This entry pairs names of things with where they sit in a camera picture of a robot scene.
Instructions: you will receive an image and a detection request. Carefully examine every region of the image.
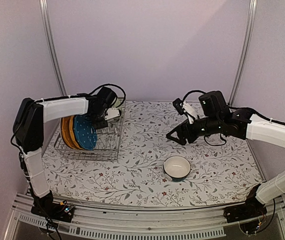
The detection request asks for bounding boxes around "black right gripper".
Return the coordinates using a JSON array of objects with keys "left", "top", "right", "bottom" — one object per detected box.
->
[{"left": 166, "top": 115, "right": 222, "bottom": 146}]

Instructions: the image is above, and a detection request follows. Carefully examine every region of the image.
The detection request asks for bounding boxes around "pale green mug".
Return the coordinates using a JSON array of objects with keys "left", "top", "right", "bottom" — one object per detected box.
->
[{"left": 113, "top": 98, "right": 122, "bottom": 108}]

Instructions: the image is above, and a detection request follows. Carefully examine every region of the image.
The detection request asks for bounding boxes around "white inside dark bowl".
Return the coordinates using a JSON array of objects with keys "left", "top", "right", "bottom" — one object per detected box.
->
[{"left": 163, "top": 155, "right": 192, "bottom": 182}]

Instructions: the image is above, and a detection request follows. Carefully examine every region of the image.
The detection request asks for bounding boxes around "mustard yellow plate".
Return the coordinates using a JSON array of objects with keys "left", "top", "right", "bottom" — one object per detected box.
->
[
  {"left": 68, "top": 116, "right": 84, "bottom": 150},
  {"left": 60, "top": 116, "right": 76, "bottom": 149}
]

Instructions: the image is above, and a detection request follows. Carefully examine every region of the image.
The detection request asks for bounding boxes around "blue bottom plate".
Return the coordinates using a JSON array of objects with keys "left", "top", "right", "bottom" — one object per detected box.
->
[{"left": 73, "top": 115, "right": 98, "bottom": 151}]

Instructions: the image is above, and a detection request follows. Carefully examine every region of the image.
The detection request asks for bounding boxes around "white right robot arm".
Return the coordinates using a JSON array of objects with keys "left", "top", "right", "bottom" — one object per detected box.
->
[{"left": 166, "top": 89, "right": 285, "bottom": 218}]

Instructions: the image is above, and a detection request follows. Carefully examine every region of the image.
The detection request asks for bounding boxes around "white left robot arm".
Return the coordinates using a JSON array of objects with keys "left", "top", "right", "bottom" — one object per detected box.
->
[{"left": 10, "top": 84, "right": 121, "bottom": 217}]

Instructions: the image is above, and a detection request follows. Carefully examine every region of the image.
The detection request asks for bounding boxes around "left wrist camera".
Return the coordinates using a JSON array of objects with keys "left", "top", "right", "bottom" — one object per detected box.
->
[{"left": 104, "top": 107, "right": 121, "bottom": 121}]

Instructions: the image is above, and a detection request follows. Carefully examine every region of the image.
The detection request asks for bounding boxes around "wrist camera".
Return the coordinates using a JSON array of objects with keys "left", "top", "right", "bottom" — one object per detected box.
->
[
  {"left": 104, "top": 107, "right": 121, "bottom": 121},
  {"left": 172, "top": 98, "right": 199, "bottom": 124}
]

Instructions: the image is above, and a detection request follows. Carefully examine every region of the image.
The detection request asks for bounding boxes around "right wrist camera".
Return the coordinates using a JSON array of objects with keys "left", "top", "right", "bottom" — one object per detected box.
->
[{"left": 172, "top": 98, "right": 199, "bottom": 124}]

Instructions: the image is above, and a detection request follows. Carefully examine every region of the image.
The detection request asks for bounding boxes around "wire dish rack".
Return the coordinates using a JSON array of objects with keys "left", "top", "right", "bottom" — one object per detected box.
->
[{"left": 53, "top": 103, "right": 126, "bottom": 161}]

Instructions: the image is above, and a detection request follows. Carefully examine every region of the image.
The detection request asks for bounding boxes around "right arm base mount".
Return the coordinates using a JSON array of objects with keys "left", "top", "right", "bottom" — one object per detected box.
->
[{"left": 223, "top": 184, "right": 267, "bottom": 235}]

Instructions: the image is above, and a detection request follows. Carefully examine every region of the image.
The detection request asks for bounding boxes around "left aluminium frame post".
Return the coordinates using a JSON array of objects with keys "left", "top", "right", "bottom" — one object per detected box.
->
[{"left": 39, "top": 0, "right": 67, "bottom": 96}]

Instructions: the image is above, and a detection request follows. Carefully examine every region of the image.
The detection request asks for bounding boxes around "aluminium frame post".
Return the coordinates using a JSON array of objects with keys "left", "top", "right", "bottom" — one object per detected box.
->
[
  {"left": 39, "top": 0, "right": 67, "bottom": 96},
  {"left": 228, "top": 0, "right": 258, "bottom": 106}
]

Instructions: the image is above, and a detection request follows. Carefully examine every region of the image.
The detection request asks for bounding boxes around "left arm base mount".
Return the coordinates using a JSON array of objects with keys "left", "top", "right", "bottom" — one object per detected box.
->
[{"left": 30, "top": 190, "right": 75, "bottom": 223}]

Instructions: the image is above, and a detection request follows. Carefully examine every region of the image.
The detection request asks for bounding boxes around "aluminium front rail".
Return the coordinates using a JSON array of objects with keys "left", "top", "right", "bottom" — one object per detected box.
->
[{"left": 4, "top": 193, "right": 285, "bottom": 240}]

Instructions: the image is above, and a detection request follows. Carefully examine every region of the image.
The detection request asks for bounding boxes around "right aluminium frame post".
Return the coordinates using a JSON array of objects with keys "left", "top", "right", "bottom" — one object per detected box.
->
[{"left": 228, "top": 0, "right": 258, "bottom": 106}]

